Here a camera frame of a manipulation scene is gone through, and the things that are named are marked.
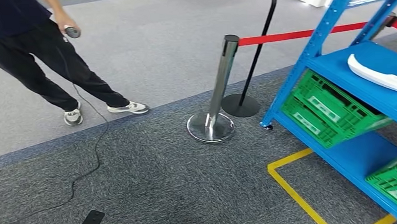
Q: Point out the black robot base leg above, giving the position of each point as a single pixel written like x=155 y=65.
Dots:
x=92 y=219

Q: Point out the red barrier belt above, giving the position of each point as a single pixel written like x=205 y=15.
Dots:
x=289 y=36

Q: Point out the person's left hand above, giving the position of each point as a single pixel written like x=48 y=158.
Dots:
x=63 y=20

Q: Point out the person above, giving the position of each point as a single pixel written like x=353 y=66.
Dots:
x=27 y=50

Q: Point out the white curved plastic part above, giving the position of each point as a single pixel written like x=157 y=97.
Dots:
x=381 y=77

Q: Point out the dark belt barrier post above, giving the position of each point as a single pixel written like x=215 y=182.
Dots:
x=386 y=24

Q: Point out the black handheld controller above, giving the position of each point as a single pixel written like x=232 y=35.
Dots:
x=73 y=32

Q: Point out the black stanchion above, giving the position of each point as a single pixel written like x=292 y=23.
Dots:
x=242 y=104

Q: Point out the blue metal shelf rack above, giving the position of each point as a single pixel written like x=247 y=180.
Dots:
x=357 y=155

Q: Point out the chrome stanchion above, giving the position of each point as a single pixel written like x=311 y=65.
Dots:
x=219 y=92

